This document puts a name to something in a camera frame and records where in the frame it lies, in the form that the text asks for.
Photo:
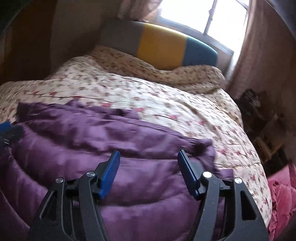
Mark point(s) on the cluttered wooden desk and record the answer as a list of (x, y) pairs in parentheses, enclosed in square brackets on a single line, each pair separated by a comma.
[(254, 102)]

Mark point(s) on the floral quilt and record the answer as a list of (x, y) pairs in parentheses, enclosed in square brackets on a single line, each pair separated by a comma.
[(185, 109)]

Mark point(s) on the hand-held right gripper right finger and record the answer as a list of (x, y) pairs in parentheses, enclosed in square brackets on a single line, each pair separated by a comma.
[(188, 173)]

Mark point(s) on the window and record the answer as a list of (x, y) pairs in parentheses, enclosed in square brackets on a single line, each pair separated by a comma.
[(222, 18)]

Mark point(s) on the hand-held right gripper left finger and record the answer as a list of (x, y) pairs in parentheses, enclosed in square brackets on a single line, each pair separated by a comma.
[(111, 172)]

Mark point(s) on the grey yellow blue headboard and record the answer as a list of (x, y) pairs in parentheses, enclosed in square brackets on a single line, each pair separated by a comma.
[(161, 46)]

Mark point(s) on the purple puffer jacket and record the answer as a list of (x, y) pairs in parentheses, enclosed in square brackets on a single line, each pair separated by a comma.
[(148, 208)]

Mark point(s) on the pink cloth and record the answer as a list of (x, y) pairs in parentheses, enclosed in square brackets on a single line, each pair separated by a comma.
[(282, 197)]

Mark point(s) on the long pink patterned curtain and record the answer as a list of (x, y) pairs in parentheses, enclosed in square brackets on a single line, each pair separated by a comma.
[(261, 58)]

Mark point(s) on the brown wooden wardrobe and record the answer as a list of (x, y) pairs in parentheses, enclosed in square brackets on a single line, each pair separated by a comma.
[(25, 41)]

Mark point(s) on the wooden chair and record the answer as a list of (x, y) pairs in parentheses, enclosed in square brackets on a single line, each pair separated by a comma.
[(270, 148)]

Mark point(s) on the short pink patterned curtain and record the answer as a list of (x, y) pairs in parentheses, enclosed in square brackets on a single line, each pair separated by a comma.
[(136, 9)]

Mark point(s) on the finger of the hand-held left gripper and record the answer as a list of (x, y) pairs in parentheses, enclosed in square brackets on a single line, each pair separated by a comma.
[(10, 135)]

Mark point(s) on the floral pillow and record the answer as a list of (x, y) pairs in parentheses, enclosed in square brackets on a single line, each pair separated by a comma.
[(185, 76)]

